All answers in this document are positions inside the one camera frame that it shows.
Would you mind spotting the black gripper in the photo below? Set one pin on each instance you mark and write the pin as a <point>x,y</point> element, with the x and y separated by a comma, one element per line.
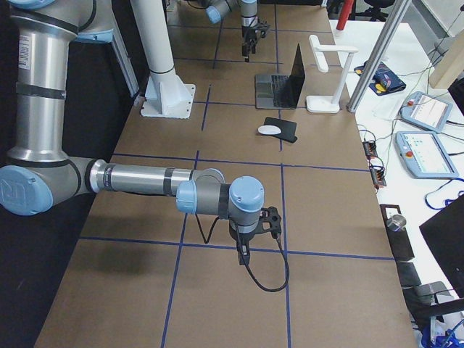
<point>242,241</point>
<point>248,35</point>

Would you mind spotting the grey laptop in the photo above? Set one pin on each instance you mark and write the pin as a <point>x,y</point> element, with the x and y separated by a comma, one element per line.
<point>280,91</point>

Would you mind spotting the white computer mouse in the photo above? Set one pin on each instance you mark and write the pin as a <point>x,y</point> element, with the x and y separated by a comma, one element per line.
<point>269,130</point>

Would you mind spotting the black mouse pad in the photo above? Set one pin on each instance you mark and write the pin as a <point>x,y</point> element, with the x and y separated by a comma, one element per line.
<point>287,128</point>

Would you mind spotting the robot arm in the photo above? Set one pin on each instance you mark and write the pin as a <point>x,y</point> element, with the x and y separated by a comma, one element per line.
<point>94,116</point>
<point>218,10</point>

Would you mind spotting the white mounting pillar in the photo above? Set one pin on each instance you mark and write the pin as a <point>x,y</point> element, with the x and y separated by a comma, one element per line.
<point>166,94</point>

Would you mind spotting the red cylinder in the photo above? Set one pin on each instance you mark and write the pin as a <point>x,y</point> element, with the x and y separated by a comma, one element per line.
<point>346,11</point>

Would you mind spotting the metal cylinder cup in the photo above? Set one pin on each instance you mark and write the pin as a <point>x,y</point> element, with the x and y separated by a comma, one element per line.
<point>396,223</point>

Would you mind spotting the dark blue patterned pouch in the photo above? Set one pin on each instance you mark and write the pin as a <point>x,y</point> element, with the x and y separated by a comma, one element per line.
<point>385,81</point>

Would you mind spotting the near teach pendant tablet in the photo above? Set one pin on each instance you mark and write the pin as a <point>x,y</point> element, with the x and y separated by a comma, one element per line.
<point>424,155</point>

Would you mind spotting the teach pendant tablet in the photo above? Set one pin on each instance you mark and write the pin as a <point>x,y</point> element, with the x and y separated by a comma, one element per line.
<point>424,155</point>
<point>426,112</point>

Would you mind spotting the black monitor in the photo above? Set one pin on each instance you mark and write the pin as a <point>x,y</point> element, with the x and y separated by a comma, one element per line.
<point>443,234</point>

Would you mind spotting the far teach pendant tablet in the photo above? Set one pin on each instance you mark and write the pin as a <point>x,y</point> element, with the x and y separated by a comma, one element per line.
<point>426,112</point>

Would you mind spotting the aluminium frame post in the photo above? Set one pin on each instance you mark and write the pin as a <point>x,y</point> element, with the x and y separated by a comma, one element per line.
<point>386,35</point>

